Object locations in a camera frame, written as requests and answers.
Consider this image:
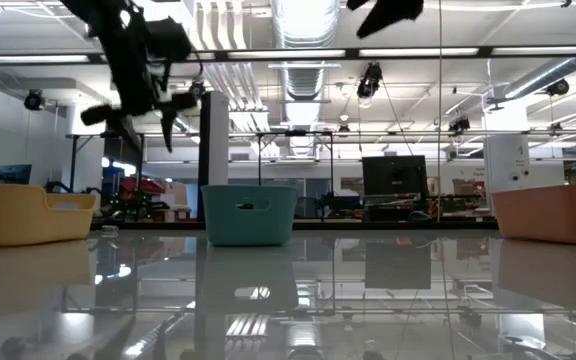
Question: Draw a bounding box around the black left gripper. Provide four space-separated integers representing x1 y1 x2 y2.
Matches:
80 27 199 154

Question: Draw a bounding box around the white column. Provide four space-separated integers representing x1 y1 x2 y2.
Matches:
196 91 230 224

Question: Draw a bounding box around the black overhead light bar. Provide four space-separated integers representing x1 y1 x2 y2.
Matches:
0 45 576 65

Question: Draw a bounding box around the teal plastic bin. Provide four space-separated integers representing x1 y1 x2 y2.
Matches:
200 184 299 247

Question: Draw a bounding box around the blue lit monitor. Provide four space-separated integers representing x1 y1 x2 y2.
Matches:
0 164 33 187

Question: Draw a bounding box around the black computer monitor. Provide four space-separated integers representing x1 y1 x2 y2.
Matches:
361 155 429 197

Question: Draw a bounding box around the yellow plastic bin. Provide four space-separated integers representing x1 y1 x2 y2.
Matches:
0 183 97 248

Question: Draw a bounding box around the white pillar with sign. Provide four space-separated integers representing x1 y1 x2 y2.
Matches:
482 107 530 214

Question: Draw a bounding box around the orange plastic bin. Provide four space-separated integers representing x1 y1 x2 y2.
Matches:
491 183 576 246

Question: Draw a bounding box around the silver ribbed ventilation duct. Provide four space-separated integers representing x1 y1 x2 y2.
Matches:
271 0 342 157

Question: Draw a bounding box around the black metal stand frame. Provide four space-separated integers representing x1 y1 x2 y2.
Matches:
70 132 145 221

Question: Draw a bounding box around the thin hanging cable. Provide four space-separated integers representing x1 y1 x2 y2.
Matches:
436 0 443 224

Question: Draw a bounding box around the silver slanted air duct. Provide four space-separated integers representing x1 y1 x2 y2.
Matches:
505 54 576 101

